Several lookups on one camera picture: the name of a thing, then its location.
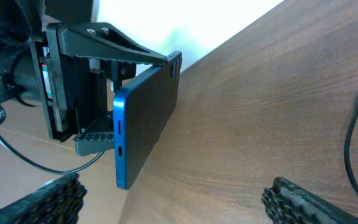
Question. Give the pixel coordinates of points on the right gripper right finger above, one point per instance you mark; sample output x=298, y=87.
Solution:
x=286, y=202

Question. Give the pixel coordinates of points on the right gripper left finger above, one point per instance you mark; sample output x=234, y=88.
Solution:
x=59, y=201

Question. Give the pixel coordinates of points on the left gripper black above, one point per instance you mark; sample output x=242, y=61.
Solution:
x=72, y=65

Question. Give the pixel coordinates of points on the blue Galaxy smartphone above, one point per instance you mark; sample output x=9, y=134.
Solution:
x=141, y=110

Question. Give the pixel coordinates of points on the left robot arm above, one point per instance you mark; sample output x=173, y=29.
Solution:
x=18, y=21

